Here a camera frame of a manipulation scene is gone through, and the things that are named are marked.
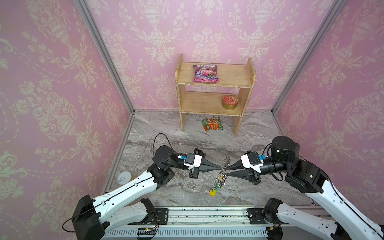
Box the round red gold tin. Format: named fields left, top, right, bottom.
left=222, top=95, right=239, bottom=110

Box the green orange snack packet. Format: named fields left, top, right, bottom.
left=202, top=117, right=223, bottom=132

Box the yellow key tag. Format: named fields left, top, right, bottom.
left=209, top=190, right=217, bottom=197

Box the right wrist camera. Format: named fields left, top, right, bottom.
left=241, top=152, right=267, bottom=174

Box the aluminium corner post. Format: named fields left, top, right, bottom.
left=271, top=0, right=349, bottom=115
left=73, top=0, right=136, bottom=115

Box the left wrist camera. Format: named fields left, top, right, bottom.
left=178, top=153, right=203, bottom=170

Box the pink snack packet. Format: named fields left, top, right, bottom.
left=193, top=65, right=219, bottom=83

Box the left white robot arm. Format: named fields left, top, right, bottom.
left=68, top=146, right=222, bottom=240

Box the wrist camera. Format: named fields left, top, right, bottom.
left=241, top=152, right=267, bottom=174
left=178, top=153, right=203, bottom=170

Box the aluminium corner post right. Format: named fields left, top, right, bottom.
left=271, top=0, right=349, bottom=115

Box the aluminium corner post left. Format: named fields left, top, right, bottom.
left=73, top=0, right=136, bottom=115

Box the wooden two-tier shelf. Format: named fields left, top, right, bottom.
left=175, top=54, right=257, bottom=135

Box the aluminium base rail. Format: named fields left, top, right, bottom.
left=80, top=205, right=343, bottom=240

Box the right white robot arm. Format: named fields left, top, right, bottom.
left=225, top=136, right=384, bottom=240

